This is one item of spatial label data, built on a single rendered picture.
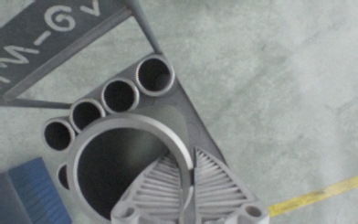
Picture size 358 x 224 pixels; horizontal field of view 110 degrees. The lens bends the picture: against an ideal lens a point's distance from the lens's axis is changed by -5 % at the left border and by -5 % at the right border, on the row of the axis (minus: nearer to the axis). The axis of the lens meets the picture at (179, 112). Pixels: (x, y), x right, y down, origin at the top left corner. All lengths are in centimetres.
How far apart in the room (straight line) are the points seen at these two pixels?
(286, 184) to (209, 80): 97
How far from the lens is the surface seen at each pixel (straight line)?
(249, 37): 113
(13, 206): 164
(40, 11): 45
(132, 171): 25
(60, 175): 66
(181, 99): 69
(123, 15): 49
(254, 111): 108
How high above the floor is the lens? 95
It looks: 84 degrees down
